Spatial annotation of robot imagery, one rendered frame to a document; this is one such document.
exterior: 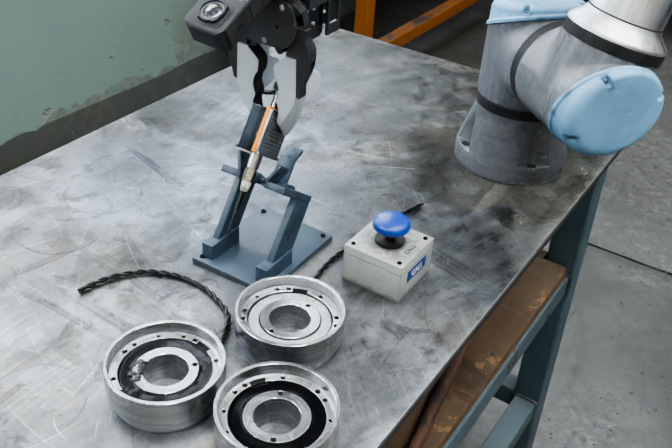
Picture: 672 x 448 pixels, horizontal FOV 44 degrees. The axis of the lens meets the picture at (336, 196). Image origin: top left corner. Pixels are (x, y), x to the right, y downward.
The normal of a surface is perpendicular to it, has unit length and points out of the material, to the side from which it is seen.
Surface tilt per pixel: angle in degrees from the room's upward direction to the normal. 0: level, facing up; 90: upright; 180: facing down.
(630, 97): 97
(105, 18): 90
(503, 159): 72
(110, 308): 0
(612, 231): 0
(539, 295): 0
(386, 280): 90
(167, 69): 89
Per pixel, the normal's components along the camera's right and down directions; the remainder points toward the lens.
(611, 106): 0.23, 0.63
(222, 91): 0.06, -0.85
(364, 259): -0.55, 0.42
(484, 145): -0.63, 0.09
